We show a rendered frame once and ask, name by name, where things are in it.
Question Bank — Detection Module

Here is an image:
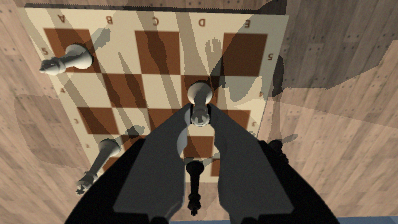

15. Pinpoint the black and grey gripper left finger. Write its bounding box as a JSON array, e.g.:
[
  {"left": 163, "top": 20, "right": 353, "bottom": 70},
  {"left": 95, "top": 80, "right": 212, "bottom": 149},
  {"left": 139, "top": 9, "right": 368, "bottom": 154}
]
[{"left": 64, "top": 103, "right": 193, "bottom": 224}]

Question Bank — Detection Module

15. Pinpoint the white chess king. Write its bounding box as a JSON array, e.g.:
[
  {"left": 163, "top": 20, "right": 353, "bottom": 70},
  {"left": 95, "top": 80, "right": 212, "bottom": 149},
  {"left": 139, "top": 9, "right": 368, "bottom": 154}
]
[{"left": 75, "top": 140, "right": 120, "bottom": 196}]

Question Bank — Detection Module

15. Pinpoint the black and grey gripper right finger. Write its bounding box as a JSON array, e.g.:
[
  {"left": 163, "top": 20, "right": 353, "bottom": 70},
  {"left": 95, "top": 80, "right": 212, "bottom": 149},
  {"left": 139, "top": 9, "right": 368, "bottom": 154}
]
[{"left": 207, "top": 103, "right": 340, "bottom": 224}]

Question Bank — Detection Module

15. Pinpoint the brown and cream chessboard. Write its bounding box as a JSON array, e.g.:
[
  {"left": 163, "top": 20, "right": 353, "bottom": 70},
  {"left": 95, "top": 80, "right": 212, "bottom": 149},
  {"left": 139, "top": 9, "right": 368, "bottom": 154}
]
[{"left": 17, "top": 8, "right": 289, "bottom": 183}]

